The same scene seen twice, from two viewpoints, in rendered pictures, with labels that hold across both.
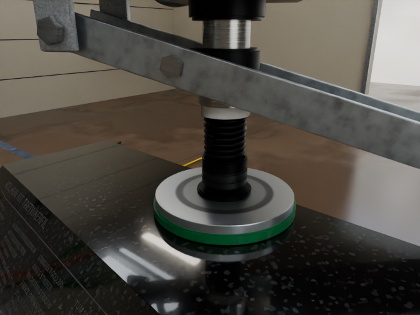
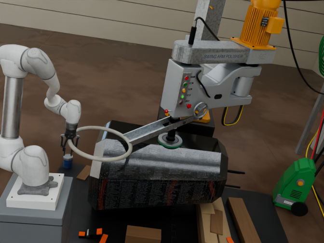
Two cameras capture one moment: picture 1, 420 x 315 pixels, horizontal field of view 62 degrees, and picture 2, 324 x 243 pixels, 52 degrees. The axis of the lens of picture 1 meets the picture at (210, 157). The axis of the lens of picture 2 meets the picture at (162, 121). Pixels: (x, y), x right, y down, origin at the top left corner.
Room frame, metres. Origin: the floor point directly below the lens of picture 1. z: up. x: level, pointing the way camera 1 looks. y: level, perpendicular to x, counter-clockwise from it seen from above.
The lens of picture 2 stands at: (2.06, -1.97, 2.29)
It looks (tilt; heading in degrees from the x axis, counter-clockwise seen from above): 27 degrees down; 131
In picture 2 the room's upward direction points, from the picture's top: 11 degrees clockwise
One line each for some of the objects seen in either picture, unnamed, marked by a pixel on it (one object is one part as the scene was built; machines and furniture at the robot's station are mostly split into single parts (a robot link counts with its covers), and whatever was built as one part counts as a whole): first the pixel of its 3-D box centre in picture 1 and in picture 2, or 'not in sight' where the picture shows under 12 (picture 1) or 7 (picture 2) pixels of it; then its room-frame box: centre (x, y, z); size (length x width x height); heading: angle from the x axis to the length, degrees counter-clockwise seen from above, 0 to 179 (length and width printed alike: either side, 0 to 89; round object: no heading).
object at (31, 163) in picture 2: not in sight; (33, 163); (0.47, -1.24, 1.03); 0.18 x 0.16 x 0.22; 27
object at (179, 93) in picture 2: not in sight; (182, 89); (0.59, -0.12, 1.38); 0.08 x 0.03 x 0.28; 77
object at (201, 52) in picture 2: not in sight; (222, 53); (0.57, 0.32, 1.62); 0.96 x 0.25 x 0.17; 77
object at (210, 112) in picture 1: (225, 101); not in sight; (0.49, -0.02, 0.99); 0.07 x 0.07 x 0.04
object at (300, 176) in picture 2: not in sight; (301, 172); (1.25, 1.36, 0.43); 0.35 x 0.35 x 0.87; 29
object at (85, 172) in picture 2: not in sight; (85, 172); (-0.36, -0.27, 0.02); 0.25 x 0.10 x 0.01; 122
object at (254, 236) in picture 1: (224, 195); (170, 140); (0.49, -0.02, 0.84); 0.22 x 0.22 x 0.04
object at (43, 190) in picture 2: not in sight; (39, 182); (0.50, -1.22, 0.89); 0.22 x 0.18 x 0.06; 51
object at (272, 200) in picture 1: (224, 194); (170, 139); (0.49, -0.02, 0.85); 0.21 x 0.21 x 0.01
